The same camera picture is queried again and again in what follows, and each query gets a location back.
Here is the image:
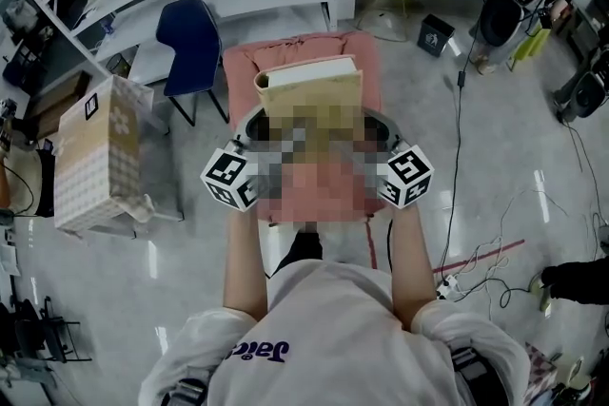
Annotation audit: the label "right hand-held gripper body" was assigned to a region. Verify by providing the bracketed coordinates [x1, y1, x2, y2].
[377, 136, 436, 211]

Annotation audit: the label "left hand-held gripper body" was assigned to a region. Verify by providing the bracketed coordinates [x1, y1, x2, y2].
[199, 138, 262, 213]

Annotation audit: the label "pink cushioned armchair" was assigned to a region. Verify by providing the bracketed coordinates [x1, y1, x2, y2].
[222, 31, 389, 224]

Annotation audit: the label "beige hardcover book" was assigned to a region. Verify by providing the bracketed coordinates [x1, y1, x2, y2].
[253, 54, 365, 149]

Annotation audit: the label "person's left forearm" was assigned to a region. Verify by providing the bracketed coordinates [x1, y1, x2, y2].
[223, 205, 270, 322]

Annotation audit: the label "person's right forearm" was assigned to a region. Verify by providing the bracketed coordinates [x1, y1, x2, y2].
[386, 203, 440, 332]

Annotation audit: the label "blue chair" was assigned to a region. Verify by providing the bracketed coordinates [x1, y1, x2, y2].
[155, 0, 231, 128]

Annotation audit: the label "dark blue waste bin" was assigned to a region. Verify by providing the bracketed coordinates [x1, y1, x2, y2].
[417, 13, 456, 59]

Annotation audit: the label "red floor tape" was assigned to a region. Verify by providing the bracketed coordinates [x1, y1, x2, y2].
[363, 222, 526, 275]

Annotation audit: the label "person's black trousers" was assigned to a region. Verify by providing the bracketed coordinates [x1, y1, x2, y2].
[275, 230, 325, 275]

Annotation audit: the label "white power strip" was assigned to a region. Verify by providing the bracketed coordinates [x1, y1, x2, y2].
[434, 277, 461, 301]

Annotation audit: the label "checkered cloth covered box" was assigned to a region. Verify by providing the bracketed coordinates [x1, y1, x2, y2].
[52, 74, 156, 235]

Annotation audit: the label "yellow-green cloth table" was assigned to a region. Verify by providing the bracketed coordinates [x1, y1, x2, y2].
[505, 25, 549, 73]

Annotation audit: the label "black white backpack unit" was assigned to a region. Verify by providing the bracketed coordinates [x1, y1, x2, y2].
[553, 44, 609, 123]
[477, 0, 554, 48]

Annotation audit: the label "person's white shirt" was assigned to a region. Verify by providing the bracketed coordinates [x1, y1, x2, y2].
[137, 259, 532, 406]

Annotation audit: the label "brown cardboard box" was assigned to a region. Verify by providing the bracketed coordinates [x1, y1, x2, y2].
[25, 70, 92, 140]

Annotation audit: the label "pink checked box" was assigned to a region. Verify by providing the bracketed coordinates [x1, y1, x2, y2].
[522, 341, 559, 401]

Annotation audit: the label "long black floor cable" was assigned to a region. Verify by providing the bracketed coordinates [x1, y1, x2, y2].
[439, 28, 482, 282]

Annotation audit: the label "white floor cables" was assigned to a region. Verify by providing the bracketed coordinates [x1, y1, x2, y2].
[434, 188, 573, 301]

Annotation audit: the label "person's right backpack strap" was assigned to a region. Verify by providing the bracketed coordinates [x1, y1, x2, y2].
[448, 345, 506, 401]

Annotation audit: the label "person's backpack strap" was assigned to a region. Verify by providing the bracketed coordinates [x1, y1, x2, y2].
[448, 345, 506, 401]
[163, 377, 211, 406]

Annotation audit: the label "person's left backpack strap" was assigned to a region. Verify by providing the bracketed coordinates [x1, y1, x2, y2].
[163, 377, 211, 406]

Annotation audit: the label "black metal frame chair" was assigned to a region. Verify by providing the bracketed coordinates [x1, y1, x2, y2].
[9, 296, 94, 365]

